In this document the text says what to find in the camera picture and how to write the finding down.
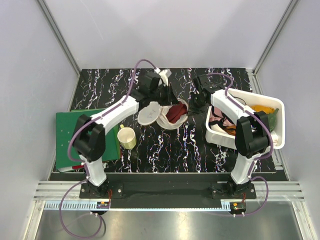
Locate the white plastic bin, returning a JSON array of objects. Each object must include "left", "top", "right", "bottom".
[{"left": 205, "top": 88, "right": 285, "bottom": 150}]

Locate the orange cloth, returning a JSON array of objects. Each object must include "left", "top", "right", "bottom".
[{"left": 221, "top": 105, "right": 275, "bottom": 136}]

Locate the green cloth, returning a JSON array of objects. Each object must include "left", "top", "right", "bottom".
[{"left": 267, "top": 108, "right": 279, "bottom": 132}]

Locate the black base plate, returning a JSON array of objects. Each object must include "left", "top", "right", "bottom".
[{"left": 79, "top": 173, "right": 257, "bottom": 211}]

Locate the pink and black bra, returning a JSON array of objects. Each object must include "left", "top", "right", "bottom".
[{"left": 208, "top": 106, "right": 236, "bottom": 136}]

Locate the dark red bra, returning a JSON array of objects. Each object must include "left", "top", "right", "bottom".
[{"left": 166, "top": 101, "right": 188, "bottom": 124}]

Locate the cream paper cup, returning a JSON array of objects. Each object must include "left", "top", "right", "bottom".
[{"left": 117, "top": 124, "right": 137, "bottom": 150}]

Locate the white garment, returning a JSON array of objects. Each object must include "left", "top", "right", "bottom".
[{"left": 270, "top": 131, "right": 279, "bottom": 146}]

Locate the beige mesh laundry bag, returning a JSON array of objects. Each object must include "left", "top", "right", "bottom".
[{"left": 137, "top": 98, "right": 189, "bottom": 130}]

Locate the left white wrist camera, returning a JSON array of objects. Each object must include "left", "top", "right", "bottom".
[{"left": 154, "top": 68, "right": 172, "bottom": 86}]

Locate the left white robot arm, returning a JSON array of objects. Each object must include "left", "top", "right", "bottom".
[{"left": 68, "top": 69, "right": 179, "bottom": 198}]

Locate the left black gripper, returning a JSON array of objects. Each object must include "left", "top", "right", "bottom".
[{"left": 150, "top": 83, "right": 180, "bottom": 107}]

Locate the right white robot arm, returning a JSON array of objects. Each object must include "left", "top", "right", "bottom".
[{"left": 187, "top": 72, "right": 274, "bottom": 199}]

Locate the green folder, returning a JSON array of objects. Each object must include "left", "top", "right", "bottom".
[{"left": 55, "top": 108, "right": 122, "bottom": 173}]

